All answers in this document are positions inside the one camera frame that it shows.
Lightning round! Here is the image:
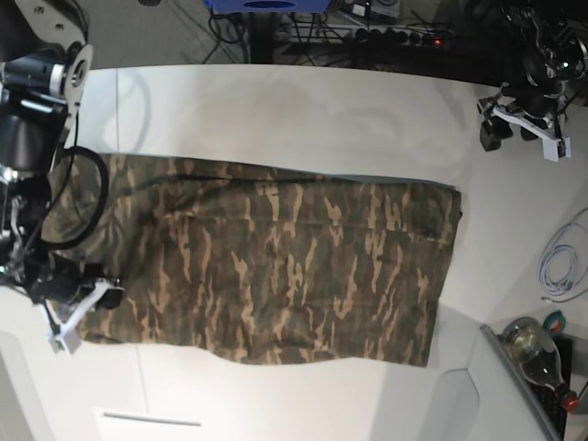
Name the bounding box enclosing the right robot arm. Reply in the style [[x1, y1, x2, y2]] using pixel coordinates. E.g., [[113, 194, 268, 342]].
[[1, 1, 124, 354]]

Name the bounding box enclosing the camouflage t-shirt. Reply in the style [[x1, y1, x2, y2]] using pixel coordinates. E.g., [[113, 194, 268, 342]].
[[67, 154, 462, 367]]

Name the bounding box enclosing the green tape roll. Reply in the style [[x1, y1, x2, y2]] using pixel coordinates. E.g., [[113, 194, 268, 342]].
[[542, 310, 567, 336]]

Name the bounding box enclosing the blue box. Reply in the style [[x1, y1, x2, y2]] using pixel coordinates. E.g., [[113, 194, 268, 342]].
[[204, 0, 331, 14]]

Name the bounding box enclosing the clear plastic bottle red cap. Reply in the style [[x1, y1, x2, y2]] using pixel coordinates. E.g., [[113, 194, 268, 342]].
[[502, 317, 580, 413]]

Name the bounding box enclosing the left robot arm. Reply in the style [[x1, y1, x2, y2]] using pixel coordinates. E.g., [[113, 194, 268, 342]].
[[464, 1, 587, 162]]

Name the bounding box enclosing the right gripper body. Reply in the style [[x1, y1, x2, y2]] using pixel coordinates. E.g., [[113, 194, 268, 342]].
[[27, 259, 124, 355]]

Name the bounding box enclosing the white coiled cable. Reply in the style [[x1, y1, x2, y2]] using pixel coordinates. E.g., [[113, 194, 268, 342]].
[[537, 211, 588, 303]]

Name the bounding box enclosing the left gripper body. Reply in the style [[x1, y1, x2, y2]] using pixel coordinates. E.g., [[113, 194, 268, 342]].
[[477, 82, 571, 161]]

